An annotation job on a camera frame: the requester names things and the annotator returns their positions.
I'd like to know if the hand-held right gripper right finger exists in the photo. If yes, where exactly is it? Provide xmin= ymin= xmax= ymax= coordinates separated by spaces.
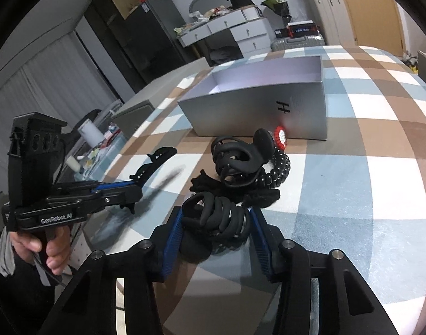
xmin=248 ymin=207 xmax=386 ymax=335

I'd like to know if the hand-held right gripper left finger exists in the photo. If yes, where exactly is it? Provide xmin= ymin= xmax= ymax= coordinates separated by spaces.
xmin=40 ymin=207 xmax=186 ymax=335

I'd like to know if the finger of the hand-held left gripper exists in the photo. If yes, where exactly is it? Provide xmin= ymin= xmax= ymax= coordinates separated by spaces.
xmin=52 ymin=180 xmax=137 ymax=193
xmin=46 ymin=186 xmax=144 ymax=214

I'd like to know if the black spiral hair tie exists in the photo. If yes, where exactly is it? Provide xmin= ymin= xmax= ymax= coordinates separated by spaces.
xmin=211 ymin=235 xmax=250 ymax=256

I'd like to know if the black banana hair clip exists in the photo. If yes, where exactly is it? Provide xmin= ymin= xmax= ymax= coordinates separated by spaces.
xmin=129 ymin=145 xmax=178 ymax=213

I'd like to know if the black claw hair clip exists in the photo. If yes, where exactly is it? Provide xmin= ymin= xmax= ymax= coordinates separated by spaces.
xmin=180 ymin=192 xmax=253 ymax=262

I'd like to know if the black fabric scrunchie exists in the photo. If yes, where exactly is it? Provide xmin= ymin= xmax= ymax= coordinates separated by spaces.
xmin=190 ymin=169 xmax=281 ymax=210

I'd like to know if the large black claw clip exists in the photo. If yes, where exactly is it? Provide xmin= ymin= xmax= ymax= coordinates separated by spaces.
xmin=211 ymin=129 xmax=274 ymax=187

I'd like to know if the red round hair ornament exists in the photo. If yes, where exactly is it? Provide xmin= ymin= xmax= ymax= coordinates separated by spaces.
xmin=274 ymin=126 xmax=288 ymax=147

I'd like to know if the person's left hand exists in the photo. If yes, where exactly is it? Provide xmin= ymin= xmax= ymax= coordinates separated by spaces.
xmin=9 ymin=228 xmax=71 ymax=276

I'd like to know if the white cylinder container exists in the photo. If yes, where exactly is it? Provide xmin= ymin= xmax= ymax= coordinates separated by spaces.
xmin=78 ymin=119 xmax=104 ymax=145

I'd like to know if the white curtain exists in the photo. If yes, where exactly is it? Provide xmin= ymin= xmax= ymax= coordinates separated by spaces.
xmin=0 ymin=30 xmax=123 ymax=196

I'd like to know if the checked blanket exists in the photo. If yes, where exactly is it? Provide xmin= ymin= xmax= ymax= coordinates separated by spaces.
xmin=84 ymin=45 xmax=426 ymax=335

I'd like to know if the black wardrobe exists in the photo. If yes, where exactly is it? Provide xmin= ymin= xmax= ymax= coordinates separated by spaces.
xmin=84 ymin=0 xmax=149 ymax=93

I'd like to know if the dark grey refrigerator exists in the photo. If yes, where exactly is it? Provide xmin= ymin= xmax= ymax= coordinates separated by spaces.
xmin=126 ymin=0 xmax=187 ymax=84

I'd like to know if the dark cloth pile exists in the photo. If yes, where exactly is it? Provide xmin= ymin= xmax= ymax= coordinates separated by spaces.
xmin=208 ymin=47 xmax=243 ymax=65

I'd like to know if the pile of cosmetic items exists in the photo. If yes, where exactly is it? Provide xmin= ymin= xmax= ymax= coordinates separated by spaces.
xmin=174 ymin=5 xmax=234 ymax=37

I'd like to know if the white dresser with drawers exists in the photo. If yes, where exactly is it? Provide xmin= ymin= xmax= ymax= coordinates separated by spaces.
xmin=178 ymin=5 xmax=274 ymax=63

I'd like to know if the silver ribbed suitcase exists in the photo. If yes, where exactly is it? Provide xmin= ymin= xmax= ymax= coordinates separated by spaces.
xmin=271 ymin=35 xmax=325 ymax=52

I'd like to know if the arched grey mirror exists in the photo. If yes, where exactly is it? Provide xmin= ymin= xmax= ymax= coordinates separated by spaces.
xmin=189 ymin=0 xmax=234 ymax=15

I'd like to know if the black and red box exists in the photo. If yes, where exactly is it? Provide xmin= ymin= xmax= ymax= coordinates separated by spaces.
xmin=286 ymin=22 xmax=320 ymax=38

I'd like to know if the white suitcase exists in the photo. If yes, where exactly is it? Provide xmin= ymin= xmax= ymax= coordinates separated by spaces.
xmin=330 ymin=0 xmax=355 ymax=47
xmin=309 ymin=0 xmax=336 ymax=46

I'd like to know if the bouquet in black wrap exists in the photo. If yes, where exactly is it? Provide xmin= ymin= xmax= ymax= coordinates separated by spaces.
xmin=262 ymin=0 xmax=292 ymax=25

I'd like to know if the wooden door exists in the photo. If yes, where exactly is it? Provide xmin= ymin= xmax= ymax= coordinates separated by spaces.
xmin=333 ymin=0 xmax=405 ymax=47

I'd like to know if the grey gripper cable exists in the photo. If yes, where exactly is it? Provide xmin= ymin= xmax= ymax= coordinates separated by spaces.
xmin=32 ymin=251 xmax=65 ymax=287

